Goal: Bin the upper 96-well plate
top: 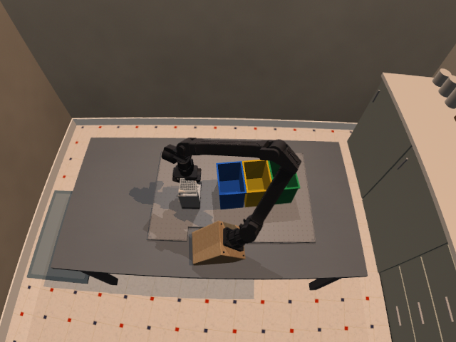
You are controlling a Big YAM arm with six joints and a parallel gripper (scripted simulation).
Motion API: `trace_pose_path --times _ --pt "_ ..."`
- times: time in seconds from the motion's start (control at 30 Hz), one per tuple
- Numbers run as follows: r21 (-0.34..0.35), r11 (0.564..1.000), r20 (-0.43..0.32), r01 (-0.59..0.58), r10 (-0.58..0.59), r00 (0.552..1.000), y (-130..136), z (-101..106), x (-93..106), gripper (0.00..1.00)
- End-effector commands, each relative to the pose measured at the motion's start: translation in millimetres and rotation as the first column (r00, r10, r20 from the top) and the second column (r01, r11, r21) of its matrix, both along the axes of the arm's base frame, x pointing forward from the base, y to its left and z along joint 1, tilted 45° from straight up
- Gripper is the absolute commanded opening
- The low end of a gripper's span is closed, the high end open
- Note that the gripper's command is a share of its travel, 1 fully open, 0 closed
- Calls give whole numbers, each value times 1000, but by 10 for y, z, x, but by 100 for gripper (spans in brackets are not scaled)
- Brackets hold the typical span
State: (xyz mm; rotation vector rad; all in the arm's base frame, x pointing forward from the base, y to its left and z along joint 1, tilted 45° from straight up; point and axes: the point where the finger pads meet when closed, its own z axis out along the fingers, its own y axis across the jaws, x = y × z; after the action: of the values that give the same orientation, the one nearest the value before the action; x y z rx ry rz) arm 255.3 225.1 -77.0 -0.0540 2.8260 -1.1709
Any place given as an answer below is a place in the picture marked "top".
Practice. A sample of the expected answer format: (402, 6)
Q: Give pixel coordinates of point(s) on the yellow recycle bin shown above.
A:
(257, 179)

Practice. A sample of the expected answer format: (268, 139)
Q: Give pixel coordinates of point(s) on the blue open bin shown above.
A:
(231, 184)

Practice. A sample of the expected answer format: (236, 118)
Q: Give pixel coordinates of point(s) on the green returns bin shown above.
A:
(288, 194)

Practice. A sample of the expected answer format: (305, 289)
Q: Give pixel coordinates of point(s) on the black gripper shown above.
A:
(187, 174)

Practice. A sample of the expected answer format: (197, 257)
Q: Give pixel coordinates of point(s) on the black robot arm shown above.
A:
(272, 150)

